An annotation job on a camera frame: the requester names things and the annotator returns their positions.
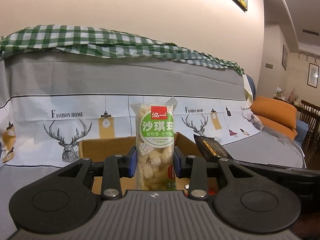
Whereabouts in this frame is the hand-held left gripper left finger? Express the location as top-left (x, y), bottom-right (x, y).
top-left (57, 145), bottom-right (137, 199)

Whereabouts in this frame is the dark chocolate packet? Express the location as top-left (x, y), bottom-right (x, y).
top-left (194, 134), bottom-right (234, 163)

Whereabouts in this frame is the green checked cloth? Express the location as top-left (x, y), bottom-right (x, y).
top-left (0, 24), bottom-right (245, 75)

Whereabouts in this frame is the orange cushion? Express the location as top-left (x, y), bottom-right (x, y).
top-left (250, 96), bottom-right (298, 129)
top-left (257, 115), bottom-right (297, 140)

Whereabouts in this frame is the green label snack packet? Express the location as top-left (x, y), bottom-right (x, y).
top-left (129, 96), bottom-right (178, 192)

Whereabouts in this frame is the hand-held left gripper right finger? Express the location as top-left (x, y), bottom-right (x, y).
top-left (174, 146), bottom-right (253, 198)

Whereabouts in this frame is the wooden chair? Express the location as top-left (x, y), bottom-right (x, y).
top-left (300, 99), bottom-right (320, 153)

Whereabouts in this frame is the flower bouquet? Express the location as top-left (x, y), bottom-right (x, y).
top-left (275, 87), bottom-right (302, 104)

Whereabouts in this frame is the red snack packet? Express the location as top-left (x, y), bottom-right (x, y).
top-left (207, 176), bottom-right (220, 196)

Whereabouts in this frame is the cardboard box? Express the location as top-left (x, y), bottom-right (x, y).
top-left (79, 132), bottom-right (220, 195)

